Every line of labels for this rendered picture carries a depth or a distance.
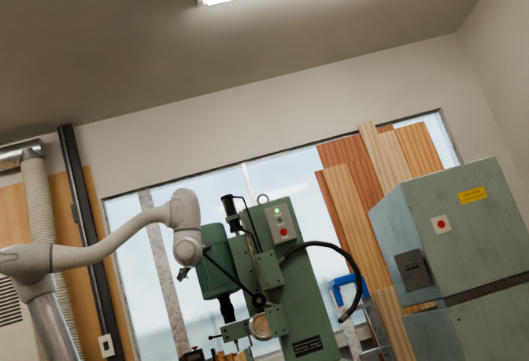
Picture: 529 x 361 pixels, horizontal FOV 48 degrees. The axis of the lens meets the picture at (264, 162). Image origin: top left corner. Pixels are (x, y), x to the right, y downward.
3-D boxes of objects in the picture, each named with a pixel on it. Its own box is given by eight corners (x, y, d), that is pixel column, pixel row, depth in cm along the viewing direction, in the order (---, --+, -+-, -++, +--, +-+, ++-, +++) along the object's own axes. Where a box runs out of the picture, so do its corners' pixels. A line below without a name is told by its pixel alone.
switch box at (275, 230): (274, 246, 256) (264, 211, 260) (296, 240, 257) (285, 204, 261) (275, 244, 250) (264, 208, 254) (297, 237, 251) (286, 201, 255)
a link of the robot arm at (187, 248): (205, 267, 224) (202, 233, 228) (201, 262, 209) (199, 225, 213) (175, 270, 224) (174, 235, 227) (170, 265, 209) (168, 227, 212)
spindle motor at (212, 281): (205, 302, 268) (187, 237, 277) (242, 291, 270) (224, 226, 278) (201, 300, 251) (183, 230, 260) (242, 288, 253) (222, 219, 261)
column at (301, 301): (288, 373, 263) (242, 219, 282) (336, 357, 265) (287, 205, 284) (290, 376, 241) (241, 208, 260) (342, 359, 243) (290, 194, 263)
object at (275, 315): (272, 338, 245) (264, 310, 248) (288, 333, 246) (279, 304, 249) (272, 338, 236) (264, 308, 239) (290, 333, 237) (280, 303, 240)
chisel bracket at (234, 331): (225, 347, 258) (220, 327, 260) (257, 337, 259) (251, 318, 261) (224, 347, 251) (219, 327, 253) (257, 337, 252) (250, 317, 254)
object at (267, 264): (264, 292, 250) (253, 257, 254) (283, 285, 251) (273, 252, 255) (264, 290, 242) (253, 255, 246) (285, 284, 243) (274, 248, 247)
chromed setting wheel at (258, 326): (253, 345, 244) (245, 315, 248) (282, 336, 245) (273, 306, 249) (253, 345, 241) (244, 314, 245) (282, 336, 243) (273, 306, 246)
